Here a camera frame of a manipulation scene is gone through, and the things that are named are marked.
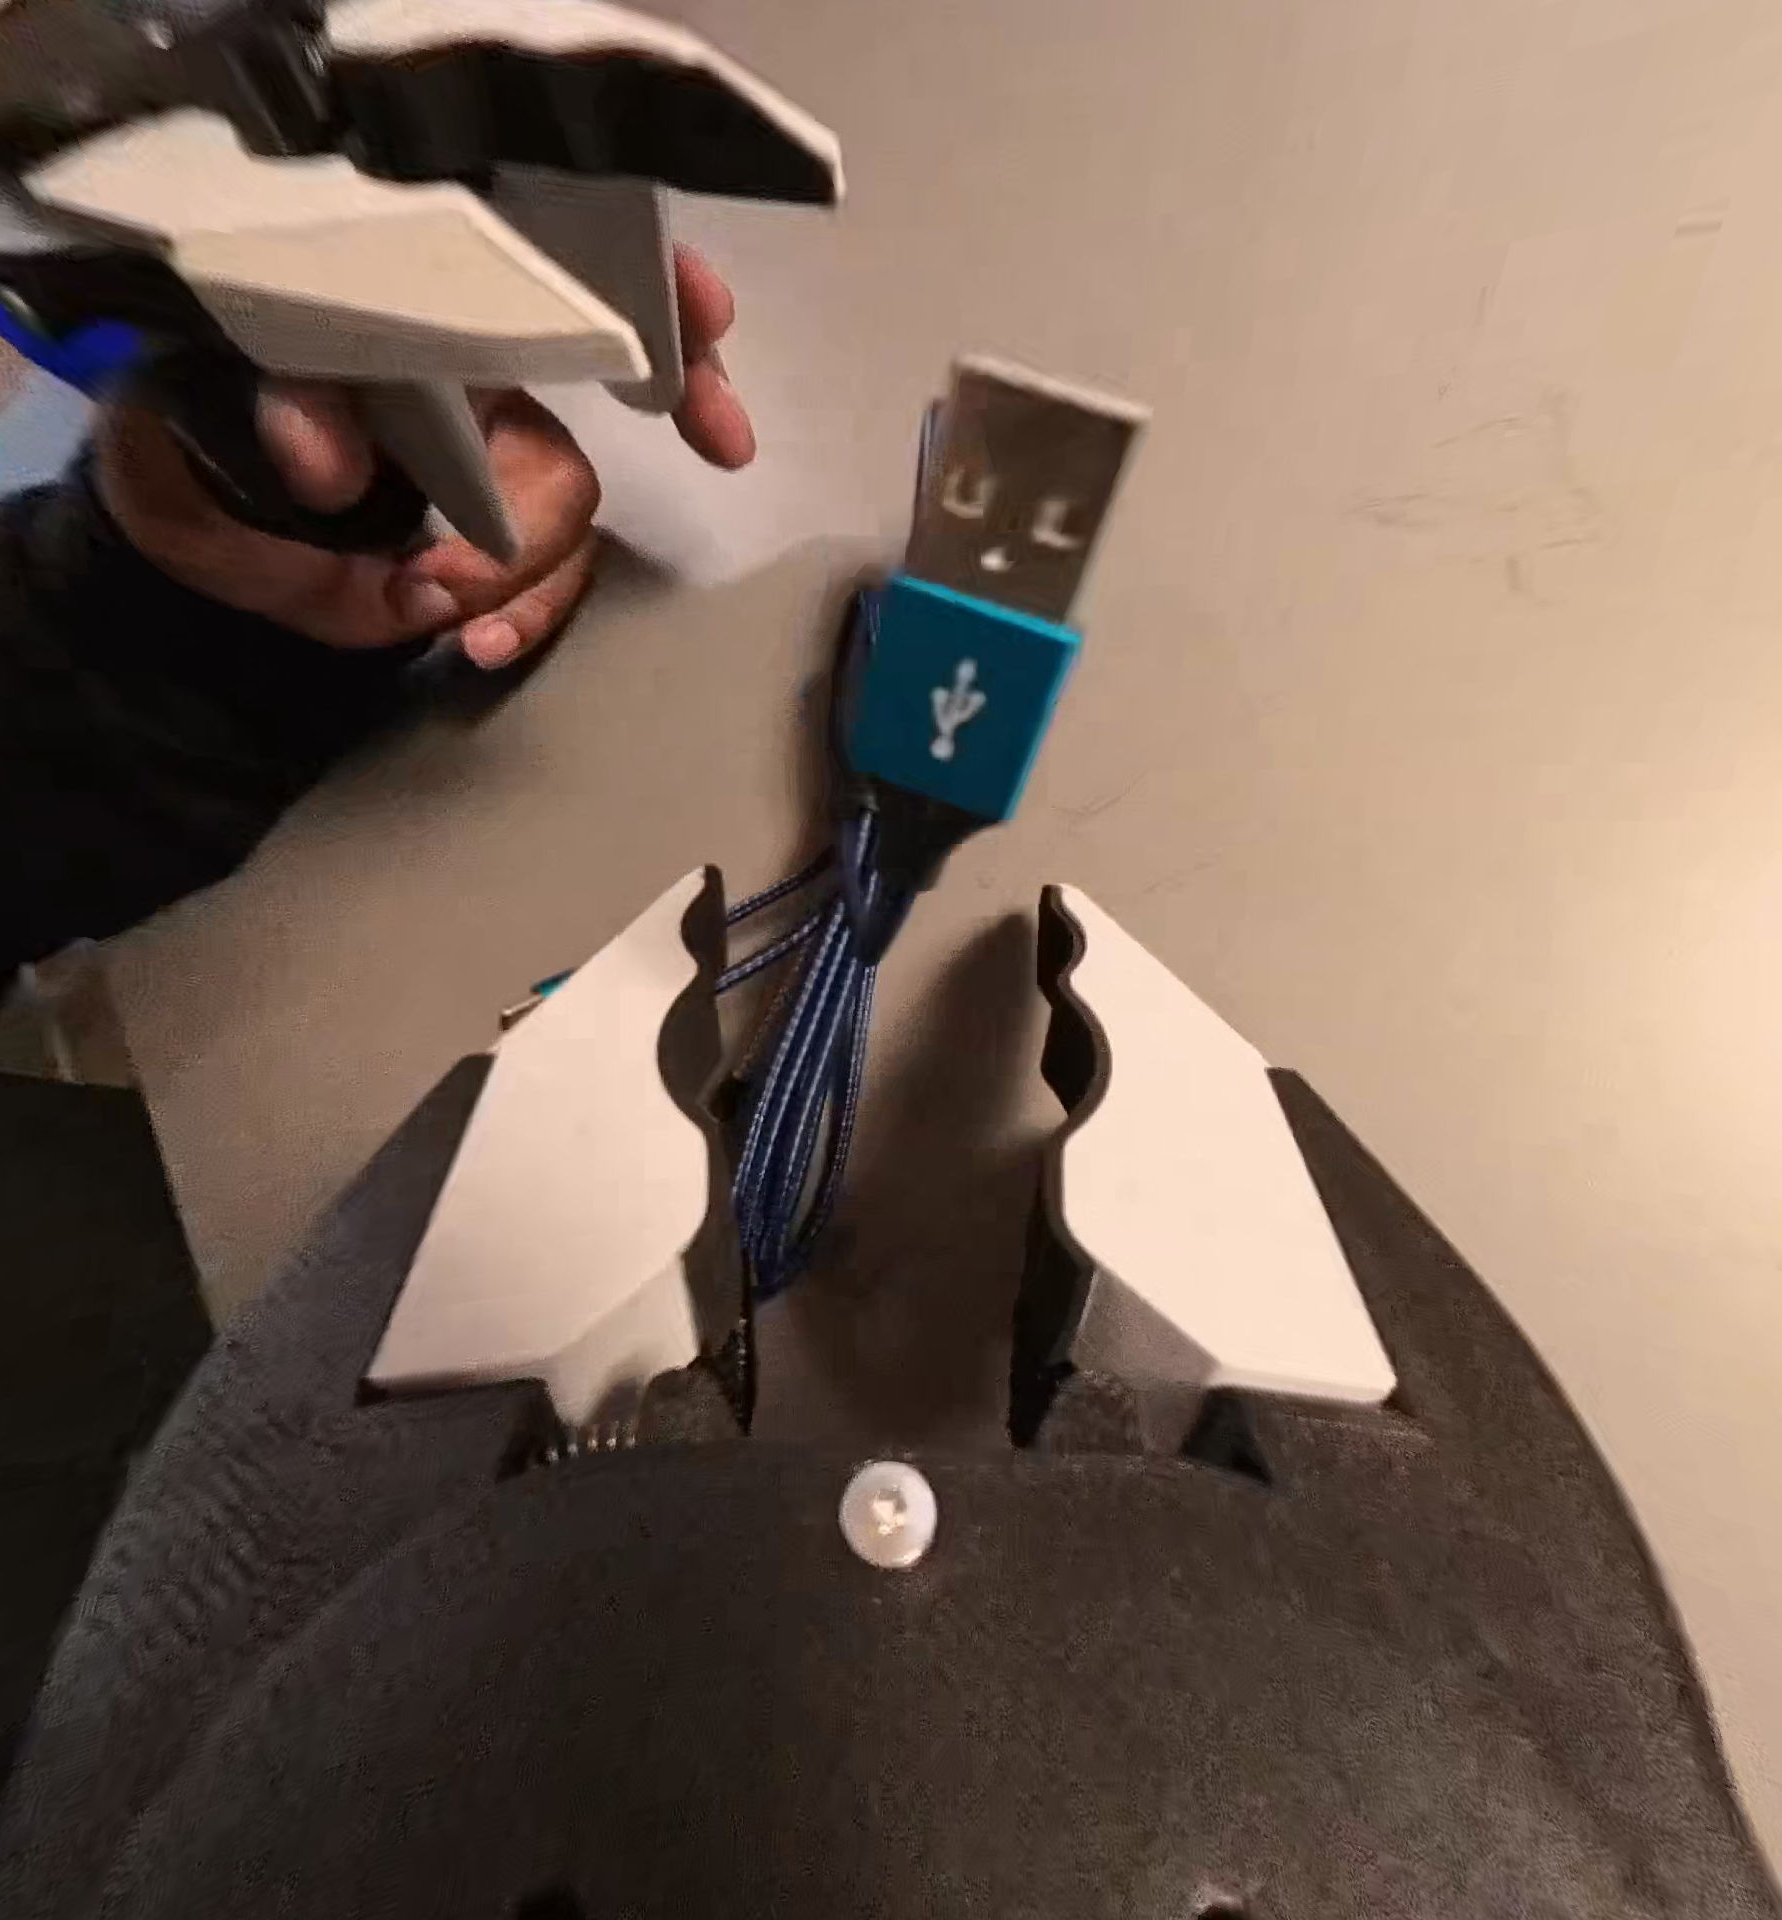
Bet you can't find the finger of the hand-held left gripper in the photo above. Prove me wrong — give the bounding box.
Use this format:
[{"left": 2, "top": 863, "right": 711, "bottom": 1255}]
[
  {"left": 20, "top": 109, "right": 657, "bottom": 386},
  {"left": 324, "top": 0, "right": 849, "bottom": 209}
]

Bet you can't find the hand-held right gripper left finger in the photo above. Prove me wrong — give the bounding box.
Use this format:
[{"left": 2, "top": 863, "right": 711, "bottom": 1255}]
[{"left": 363, "top": 865, "right": 754, "bottom": 1429}]

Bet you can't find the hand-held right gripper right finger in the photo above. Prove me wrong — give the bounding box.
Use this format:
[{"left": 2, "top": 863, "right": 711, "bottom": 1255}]
[{"left": 1011, "top": 884, "right": 1401, "bottom": 1446}]

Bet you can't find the person's left forearm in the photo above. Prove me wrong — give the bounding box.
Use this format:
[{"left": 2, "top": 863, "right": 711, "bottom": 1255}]
[{"left": 0, "top": 450, "right": 436, "bottom": 1060}]

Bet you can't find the person's left hand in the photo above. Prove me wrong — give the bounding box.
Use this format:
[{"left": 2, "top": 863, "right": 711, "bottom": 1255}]
[{"left": 93, "top": 247, "right": 761, "bottom": 671}]

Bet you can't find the blue cord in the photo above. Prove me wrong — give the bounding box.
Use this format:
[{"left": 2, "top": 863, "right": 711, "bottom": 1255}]
[{"left": 0, "top": 236, "right": 145, "bottom": 398}]

